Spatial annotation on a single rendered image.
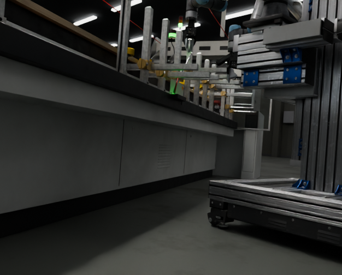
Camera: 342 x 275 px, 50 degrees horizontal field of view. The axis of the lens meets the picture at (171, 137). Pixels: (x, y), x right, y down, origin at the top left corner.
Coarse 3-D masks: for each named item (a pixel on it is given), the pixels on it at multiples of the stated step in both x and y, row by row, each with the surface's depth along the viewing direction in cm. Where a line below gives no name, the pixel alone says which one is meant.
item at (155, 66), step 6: (126, 66) 200; (132, 66) 199; (156, 66) 194; (162, 66) 193; (168, 66) 192; (174, 66) 191; (180, 66) 190; (186, 66) 188; (192, 66) 187; (198, 66) 189
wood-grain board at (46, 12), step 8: (8, 0) 130; (16, 0) 130; (24, 0) 133; (32, 8) 137; (40, 8) 141; (40, 16) 146; (48, 16) 146; (56, 16) 150; (56, 24) 154; (64, 24) 156; (72, 24) 161; (72, 32) 165; (80, 32) 167; (88, 32) 173; (88, 40) 177; (96, 40) 180; (104, 48) 190; (112, 48) 195; (168, 80) 278; (200, 96) 362
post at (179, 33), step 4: (176, 32) 240; (180, 32) 239; (176, 36) 240; (180, 36) 239; (176, 40) 240; (180, 40) 239; (176, 44) 240; (180, 44) 239; (176, 48) 239; (180, 48) 240; (176, 52) 239; (180, 52) 240; (176, 56) 239; (180, 56) 241; (176, 60) 239; (180, 60) 241; (176, 80) 239
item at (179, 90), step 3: (171, 81) 226; (174, 81) 231; (171, 84) 226; (174, 84) 232; (177, 84) 237; (180, 84) 243; (171, 87) 226; (177, 87) 237; (180, 87) 243; (183, 87) 248; (171, 90) 227; (177, 90) 237; (180, 90) 243; (183, 90) 249; (171, 93) 227; (177, 93) 238; (180, 93) 244
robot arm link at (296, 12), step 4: (288, 0) 227; (292, 0) 226; (296, 0) 226; (288, 4) 228; (292, 4) 227; (296, 4) 226; (300, 4) 226; (288, 8) 230; (292, 8) 228; (296, 8) 227; (300, 8) 226; (292, 12) 229; (296, 12) 228; (300, 12) 226; (296, 16) 229; (300, 16) 227; (300, 20) 227
